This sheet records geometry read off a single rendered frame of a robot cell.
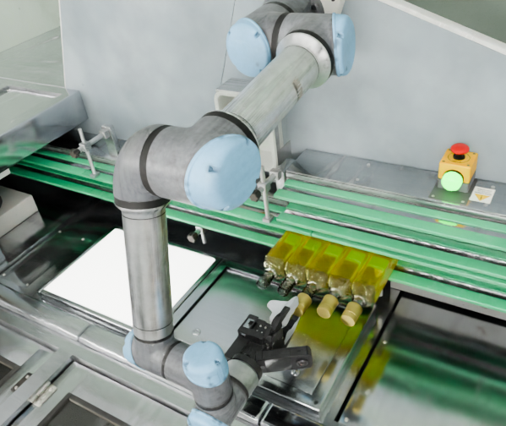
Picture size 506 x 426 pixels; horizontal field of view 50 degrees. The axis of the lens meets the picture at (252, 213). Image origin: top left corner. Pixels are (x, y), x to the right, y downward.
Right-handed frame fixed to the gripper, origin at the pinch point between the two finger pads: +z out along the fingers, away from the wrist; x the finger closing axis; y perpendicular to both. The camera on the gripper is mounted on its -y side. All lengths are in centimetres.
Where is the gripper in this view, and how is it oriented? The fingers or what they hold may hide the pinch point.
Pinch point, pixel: (297, 308)
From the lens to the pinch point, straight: 126.1
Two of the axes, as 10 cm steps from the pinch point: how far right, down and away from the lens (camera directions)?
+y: -8.5, -2.2, 4.8
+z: 5.1, -5.5, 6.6
